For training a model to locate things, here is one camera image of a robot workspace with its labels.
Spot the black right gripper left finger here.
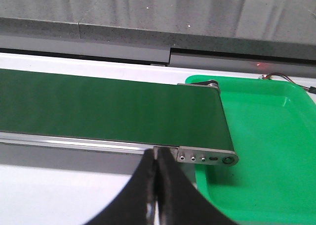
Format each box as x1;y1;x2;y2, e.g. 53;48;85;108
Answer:
86;149;156;225

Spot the grey speckled stone counter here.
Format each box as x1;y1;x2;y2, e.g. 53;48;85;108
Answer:
0;0;316;64

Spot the green conveyor belt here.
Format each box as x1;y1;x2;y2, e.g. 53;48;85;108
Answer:
0;69;234;150

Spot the green plastic tray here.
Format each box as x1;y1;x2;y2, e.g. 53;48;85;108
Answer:
195;76;316;225

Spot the aluminium conveyor frame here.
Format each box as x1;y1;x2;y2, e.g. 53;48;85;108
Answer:
0;80;238;166

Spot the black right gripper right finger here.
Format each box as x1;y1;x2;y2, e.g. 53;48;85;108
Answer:
157;148;236;225

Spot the red black wire cable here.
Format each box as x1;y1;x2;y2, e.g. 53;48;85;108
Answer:
259;73;316;94

